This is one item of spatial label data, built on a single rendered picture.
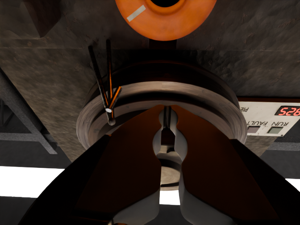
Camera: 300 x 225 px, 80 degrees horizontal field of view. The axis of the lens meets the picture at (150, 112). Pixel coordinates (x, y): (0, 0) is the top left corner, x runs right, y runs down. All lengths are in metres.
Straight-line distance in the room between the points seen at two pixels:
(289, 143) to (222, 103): 5.98
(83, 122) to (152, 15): 0.31
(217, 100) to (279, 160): 8.94
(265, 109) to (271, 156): 8.59
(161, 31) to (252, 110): 0.44
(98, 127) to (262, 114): 0.52
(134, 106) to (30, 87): 0.42
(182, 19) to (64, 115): 0.58
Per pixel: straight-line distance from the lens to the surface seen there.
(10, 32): 0.38
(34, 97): 0.74
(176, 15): 0.32
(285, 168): 9.25
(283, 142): 6.26
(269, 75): 0.62
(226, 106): 0.43
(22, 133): 6.55
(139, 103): 0.38
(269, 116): 0.73
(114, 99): 0.30
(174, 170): 0.46
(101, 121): 0.44
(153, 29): 0.33
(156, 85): 0.36
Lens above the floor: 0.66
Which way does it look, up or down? 48 degrees up
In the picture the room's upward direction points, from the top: 179 degrees clockwise
